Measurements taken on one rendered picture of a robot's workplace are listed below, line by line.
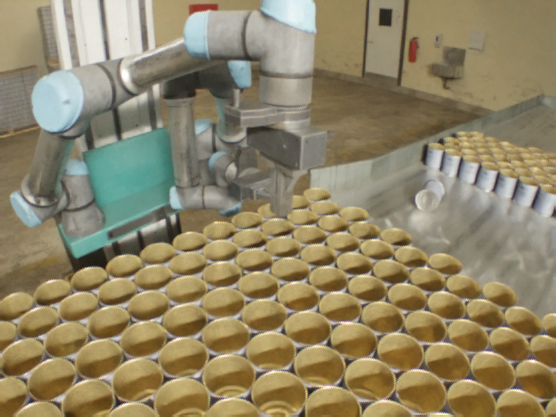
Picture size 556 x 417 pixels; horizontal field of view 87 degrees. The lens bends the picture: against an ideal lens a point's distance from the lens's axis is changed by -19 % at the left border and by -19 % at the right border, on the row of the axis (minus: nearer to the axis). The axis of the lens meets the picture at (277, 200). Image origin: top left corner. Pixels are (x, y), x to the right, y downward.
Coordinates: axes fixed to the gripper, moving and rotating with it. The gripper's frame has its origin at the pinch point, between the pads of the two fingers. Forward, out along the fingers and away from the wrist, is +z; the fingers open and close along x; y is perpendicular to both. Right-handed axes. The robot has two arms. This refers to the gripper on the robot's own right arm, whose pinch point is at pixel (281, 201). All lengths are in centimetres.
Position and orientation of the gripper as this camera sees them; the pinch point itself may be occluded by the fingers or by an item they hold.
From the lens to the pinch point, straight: 58.3
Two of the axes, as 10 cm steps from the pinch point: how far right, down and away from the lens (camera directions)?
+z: -0.3, 8.8, 4.7
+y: 7.8, -2.8, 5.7
